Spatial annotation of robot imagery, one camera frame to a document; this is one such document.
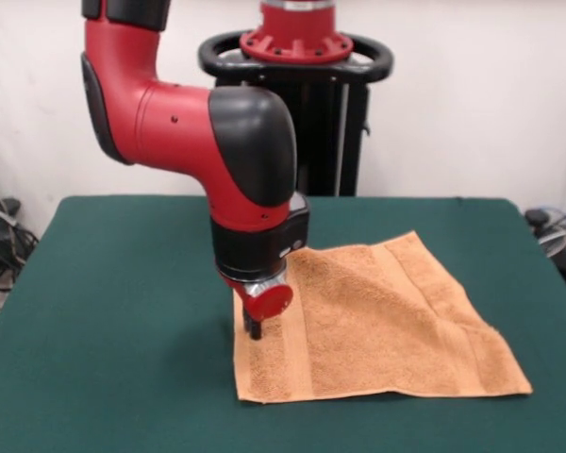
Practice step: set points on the dark green table cloth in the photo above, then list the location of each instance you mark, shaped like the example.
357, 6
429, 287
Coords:
122, 377

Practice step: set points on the grey chair base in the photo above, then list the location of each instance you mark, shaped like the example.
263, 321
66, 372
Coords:
554, 243

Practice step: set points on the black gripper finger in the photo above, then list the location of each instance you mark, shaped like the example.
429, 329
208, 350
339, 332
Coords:
256, 330
247, 321

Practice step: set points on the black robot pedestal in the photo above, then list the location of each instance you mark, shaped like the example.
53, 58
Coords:
354, 141

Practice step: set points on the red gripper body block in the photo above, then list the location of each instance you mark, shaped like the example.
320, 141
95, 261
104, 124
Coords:
269, 302

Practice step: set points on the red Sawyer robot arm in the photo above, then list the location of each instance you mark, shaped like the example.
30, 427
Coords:
179, 127

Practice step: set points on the tan terry towel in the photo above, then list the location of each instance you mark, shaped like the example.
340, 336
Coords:
382, 321

